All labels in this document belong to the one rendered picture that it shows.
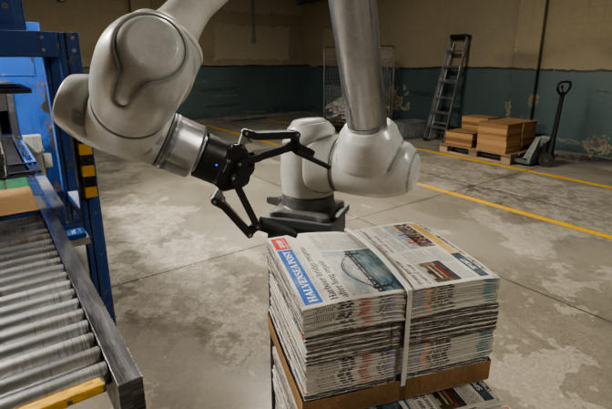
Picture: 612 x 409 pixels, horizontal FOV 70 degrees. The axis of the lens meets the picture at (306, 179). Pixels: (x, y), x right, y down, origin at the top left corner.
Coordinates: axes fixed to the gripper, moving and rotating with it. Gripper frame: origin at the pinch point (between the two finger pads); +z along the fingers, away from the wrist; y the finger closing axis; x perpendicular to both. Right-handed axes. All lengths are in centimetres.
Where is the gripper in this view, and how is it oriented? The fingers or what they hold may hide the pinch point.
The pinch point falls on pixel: (306, 198)
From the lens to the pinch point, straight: 77.9
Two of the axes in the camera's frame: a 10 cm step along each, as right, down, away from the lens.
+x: 2.9, 2.5, -9.2
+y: -4.3, 9.0, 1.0
